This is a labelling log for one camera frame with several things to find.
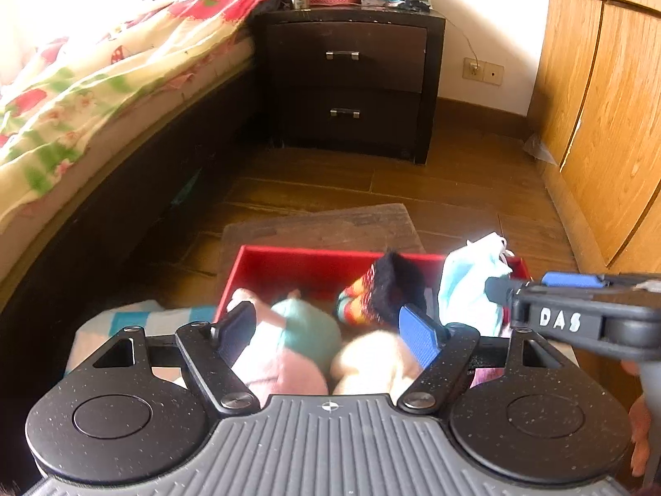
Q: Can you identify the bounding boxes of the red cardboard box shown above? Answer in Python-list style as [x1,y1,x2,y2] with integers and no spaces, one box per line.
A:
[214,245,532,330]

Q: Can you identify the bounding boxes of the blue checkered tablecloth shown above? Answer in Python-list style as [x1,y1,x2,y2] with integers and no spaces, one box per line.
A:
[64,298,219,379]

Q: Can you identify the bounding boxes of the cream plush toy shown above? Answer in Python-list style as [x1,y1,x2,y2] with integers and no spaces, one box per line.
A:
[330,328,425,398]

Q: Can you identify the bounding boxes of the white and blue cloths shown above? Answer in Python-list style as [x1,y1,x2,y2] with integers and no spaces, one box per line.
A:
[438,248,511,338]

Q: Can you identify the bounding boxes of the clear plastic wrapper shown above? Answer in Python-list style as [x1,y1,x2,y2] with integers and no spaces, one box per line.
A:
[521,133,559,167]

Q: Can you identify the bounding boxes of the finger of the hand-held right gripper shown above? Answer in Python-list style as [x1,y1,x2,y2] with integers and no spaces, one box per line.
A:
[484,276,540,305]
[541,271,661,293]

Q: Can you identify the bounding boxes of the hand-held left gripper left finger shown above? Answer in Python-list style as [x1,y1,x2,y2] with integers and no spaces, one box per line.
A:
[67,301,262,415]

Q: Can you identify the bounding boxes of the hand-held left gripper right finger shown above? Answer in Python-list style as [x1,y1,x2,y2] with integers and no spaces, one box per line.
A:
[397,304,580,415]

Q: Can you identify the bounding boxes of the dark wooden bed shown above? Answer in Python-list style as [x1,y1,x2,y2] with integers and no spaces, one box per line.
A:
[0,0,290,331]

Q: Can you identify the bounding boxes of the thin charging cable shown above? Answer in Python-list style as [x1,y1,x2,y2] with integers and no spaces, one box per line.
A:
[444,13,478,70]

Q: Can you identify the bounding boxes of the pink pig plush toy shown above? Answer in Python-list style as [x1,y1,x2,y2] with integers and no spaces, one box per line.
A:
[230,289,342,398]

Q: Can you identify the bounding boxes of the person's right hand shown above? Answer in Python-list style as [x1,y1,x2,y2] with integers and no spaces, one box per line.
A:
[622,358,661,479]

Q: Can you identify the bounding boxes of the striped sock with black fur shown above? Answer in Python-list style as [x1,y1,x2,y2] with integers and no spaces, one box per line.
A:
[335,250,429,327]

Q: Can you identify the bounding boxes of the white face mask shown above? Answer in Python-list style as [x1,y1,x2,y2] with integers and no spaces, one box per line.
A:
[465,232,516,276]

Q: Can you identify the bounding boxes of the wall power socket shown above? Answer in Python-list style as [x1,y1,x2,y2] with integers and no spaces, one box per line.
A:
[463,57,504,86]

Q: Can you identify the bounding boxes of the dark brown nightstand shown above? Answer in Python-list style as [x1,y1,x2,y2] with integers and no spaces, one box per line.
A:
[255,6,446,166]

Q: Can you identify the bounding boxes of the wooden wardrobe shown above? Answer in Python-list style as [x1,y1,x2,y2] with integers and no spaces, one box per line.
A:
[527,0,661,398]

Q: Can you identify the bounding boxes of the floral blanket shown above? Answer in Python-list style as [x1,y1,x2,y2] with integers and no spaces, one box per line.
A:
[0,0,290,233]

